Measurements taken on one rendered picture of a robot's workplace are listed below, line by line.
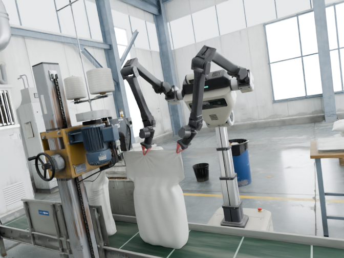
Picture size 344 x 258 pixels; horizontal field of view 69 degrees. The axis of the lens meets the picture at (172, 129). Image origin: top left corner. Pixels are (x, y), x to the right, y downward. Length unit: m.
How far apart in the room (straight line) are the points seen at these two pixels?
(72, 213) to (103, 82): 0.87
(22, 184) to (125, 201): 2.39
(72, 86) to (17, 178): 2.91
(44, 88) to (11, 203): 3.07
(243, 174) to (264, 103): 5.92
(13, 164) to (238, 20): 8.28
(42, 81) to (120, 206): 1.44
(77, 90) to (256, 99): 8.24
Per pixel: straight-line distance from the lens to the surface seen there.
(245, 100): 9.69
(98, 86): 1.68
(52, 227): 2.57
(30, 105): 5.63
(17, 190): 4.61
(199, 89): 1.44
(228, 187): 2.22
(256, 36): 9.73
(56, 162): 1.69
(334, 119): 9.07
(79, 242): 1.89
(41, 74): 1.76
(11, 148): 4.55
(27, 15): 6.97
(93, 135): 1.58
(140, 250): 2.01
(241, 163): 3.85
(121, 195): 2.57
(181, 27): 10.81
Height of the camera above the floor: 1.38
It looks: 6 degrees down
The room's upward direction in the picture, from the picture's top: 10 degrees counter-clockwise
